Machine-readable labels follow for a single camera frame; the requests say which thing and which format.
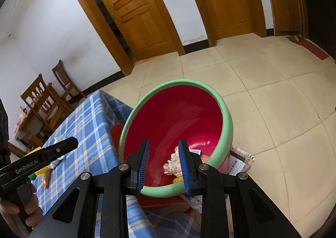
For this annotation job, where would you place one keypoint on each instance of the crumpled white plastic bag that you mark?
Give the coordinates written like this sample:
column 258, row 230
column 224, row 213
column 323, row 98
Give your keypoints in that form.
column 61, row 138

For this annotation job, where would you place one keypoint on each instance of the clutter on dining table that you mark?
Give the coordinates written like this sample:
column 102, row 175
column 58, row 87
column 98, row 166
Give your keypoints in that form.
column 23, row 114

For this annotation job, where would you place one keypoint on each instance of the printed cardboard box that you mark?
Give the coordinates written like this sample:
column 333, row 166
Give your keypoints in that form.
column 196, row 204

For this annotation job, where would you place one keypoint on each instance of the yellow mesh bag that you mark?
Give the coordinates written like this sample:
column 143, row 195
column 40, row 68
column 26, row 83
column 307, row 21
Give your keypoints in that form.
column 42, row 171

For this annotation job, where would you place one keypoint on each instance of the wooden door frame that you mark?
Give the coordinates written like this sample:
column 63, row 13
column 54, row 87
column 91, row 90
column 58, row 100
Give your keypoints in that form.
column 92, row 17
column 258, row 17

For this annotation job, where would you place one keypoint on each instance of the open wooden door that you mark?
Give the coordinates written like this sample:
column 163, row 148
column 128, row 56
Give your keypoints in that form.
column 131, row 12

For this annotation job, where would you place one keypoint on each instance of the silver foil packet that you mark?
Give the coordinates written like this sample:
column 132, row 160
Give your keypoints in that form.
column 241, row 162

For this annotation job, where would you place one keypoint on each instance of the low wooden panel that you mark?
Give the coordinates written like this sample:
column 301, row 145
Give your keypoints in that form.
column 284, row 10

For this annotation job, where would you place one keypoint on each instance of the red basin with green rim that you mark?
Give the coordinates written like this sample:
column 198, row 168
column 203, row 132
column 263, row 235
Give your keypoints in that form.
column 183, row 112

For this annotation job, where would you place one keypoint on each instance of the closed wooden door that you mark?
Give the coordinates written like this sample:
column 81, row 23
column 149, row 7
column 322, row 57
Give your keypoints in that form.
column 225, row 4

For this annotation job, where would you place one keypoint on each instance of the person's left hand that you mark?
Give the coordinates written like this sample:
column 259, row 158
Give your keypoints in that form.
column 35, row 209

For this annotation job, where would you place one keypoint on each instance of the red doormat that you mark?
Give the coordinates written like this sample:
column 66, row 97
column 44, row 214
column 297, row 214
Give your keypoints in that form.
column 312, row 46

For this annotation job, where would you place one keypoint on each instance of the blue plaid tablecloth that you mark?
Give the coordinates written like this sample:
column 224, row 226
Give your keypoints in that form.
column 84, row 128

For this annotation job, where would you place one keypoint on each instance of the dark door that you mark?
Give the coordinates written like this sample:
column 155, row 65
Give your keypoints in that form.
column 315, row 4

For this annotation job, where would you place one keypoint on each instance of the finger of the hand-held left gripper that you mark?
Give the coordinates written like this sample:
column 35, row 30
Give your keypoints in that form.
column 61, row 147

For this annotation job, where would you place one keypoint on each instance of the white tissue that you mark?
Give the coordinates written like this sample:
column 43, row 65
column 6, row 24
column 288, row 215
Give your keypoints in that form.
column 172, row 166

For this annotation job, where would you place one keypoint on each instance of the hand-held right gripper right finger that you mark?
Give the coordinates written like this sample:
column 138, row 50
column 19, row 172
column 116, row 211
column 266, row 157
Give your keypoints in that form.
column 185, row 167

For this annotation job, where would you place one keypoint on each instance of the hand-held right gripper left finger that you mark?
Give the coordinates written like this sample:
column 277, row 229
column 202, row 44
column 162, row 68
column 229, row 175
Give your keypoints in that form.
column 143, row 164

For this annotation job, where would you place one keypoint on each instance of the small orange bag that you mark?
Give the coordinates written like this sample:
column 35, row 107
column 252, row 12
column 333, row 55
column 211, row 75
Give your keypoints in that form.
column 45, row 180

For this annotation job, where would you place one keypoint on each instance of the yellow wrapper piece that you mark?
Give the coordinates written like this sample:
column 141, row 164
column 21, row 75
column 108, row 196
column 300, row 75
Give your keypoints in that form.
column 177, row 179

